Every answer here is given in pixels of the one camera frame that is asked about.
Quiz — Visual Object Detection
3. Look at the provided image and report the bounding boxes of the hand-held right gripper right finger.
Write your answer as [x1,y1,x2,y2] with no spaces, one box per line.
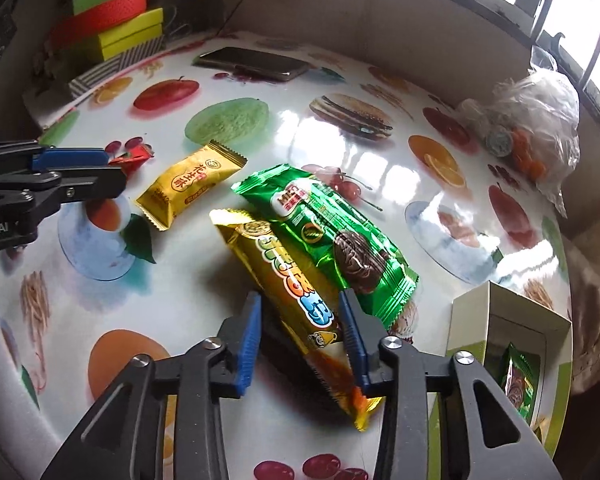
[337,287,563,480]

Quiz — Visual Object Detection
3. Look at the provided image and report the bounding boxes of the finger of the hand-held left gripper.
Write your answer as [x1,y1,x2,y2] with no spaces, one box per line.
[0,140,112,173]
[0,164,127,211]

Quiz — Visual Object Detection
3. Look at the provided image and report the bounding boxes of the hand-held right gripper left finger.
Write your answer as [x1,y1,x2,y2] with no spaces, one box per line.
[40,290,263,480]

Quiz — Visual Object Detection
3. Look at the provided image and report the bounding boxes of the small red candy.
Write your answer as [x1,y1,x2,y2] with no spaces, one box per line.
[107,142,155,168]

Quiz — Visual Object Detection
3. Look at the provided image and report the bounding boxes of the long gold snack packet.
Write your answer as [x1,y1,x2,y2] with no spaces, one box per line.
[209,207,386,433]

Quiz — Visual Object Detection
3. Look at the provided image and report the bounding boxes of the yellow candy packet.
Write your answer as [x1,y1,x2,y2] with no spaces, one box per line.
[135,140,248,232]

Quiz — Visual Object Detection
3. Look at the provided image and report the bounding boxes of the green cardboard box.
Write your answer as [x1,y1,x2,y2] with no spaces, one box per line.
[445,280,573,461]

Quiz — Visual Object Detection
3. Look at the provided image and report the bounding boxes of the black white striped box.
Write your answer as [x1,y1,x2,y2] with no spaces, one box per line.
[67,35,166,101]

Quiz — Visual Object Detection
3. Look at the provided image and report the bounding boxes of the yellow green box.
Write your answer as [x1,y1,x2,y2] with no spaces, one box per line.
[92,7,166,61]

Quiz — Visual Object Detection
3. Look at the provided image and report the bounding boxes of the red round box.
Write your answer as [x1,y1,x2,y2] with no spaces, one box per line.
[50,0,148,48]

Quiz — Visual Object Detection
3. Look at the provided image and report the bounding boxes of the black smartphone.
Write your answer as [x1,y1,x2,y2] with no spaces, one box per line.
[192,46,311,83]

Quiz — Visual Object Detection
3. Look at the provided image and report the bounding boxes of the clear plastic bag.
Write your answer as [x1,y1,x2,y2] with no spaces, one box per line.
[452,67,581,218]

